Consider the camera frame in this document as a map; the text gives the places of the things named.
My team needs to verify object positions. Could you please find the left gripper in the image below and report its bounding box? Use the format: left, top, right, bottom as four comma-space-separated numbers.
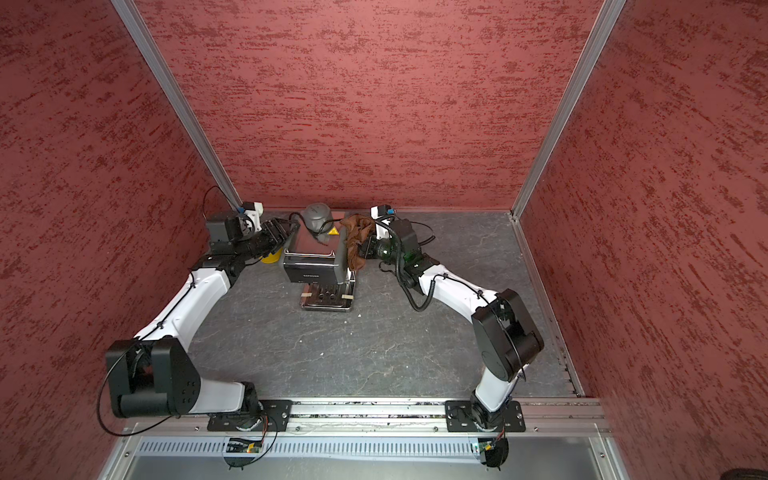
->
235, 218, 301, 260

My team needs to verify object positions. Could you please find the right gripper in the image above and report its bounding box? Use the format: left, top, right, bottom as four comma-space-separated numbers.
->
350, 232, 405, 267

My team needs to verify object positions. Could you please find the brown cloth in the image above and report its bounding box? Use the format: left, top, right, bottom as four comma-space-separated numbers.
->
340, 214, 377, 272

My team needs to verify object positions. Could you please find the silver coffee machine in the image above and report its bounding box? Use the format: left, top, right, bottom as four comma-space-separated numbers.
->
280, 203, 355, 312

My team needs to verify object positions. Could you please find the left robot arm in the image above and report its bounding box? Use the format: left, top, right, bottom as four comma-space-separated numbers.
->
99, 213, 298, 434

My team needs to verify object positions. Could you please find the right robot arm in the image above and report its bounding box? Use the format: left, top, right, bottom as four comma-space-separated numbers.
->
360, 234, 545, 432

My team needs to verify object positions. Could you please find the yellow metal pen bucket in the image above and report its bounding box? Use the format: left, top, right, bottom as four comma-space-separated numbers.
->
260, 250, 282, 264

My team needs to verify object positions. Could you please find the left corner aluminium profile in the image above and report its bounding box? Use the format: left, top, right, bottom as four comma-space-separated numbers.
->
111, 0, 242, 210

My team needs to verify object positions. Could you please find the corner aluminium profile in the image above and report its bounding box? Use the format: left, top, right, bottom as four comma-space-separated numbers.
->
511, 0, 626, 222
111, 0, 242, 210

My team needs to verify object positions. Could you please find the right corner aluminium profile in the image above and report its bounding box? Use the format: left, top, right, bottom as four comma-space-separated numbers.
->
511, 0, 626, 222

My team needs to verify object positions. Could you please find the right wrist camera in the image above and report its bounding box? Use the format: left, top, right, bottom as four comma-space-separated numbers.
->
370, 205, 420, 252

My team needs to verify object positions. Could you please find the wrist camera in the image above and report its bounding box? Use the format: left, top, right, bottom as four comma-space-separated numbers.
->
205, 202, 264, 243
370, 205, 420, 252

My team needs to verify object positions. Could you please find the black power cord with plug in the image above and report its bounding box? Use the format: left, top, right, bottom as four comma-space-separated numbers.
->
287, 209, 358, 238

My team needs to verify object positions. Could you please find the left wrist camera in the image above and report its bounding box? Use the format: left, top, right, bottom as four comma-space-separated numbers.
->
205, 202, 264, 243

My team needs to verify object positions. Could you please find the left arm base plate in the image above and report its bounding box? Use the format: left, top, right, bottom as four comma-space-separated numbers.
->
207, 399, 294, 434

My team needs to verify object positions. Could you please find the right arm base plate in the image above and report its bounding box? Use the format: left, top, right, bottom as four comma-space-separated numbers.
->
444, 400, 526, 434

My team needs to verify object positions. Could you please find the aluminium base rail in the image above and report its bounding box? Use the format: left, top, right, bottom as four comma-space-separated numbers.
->
108, 398, 616, 470

